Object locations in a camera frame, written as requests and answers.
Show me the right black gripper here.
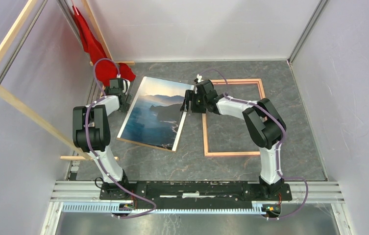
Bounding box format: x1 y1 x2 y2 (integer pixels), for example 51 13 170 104
180 90 207 114

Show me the landscape photo print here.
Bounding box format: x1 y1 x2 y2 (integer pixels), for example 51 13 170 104
117 76 194 152

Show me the pink wooden picture frame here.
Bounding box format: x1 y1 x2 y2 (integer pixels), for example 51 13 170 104
201 78 267 158

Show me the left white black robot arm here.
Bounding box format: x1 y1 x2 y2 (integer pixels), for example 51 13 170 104
73 78 131 200

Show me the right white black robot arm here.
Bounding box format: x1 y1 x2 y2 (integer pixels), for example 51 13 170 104
180 80 286 200

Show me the red cloth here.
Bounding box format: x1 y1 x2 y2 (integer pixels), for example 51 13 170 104
72 5 136 86

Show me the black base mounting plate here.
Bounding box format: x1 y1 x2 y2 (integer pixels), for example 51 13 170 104
99 181 293 210

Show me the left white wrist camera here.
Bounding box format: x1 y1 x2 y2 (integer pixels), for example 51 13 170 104
117 74 131 94

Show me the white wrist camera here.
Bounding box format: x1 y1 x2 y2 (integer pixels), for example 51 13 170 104
117 74 131 94
194 74 202 84

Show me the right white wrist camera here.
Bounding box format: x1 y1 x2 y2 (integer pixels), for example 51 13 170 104
194 74 202 84

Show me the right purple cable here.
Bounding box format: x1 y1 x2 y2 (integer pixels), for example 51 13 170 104
197 69 309 220

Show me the wooden rack frame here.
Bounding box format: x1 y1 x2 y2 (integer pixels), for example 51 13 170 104
0 0 136 162

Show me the white slotted cable duct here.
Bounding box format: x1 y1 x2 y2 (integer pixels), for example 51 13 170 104
61 202 266 215

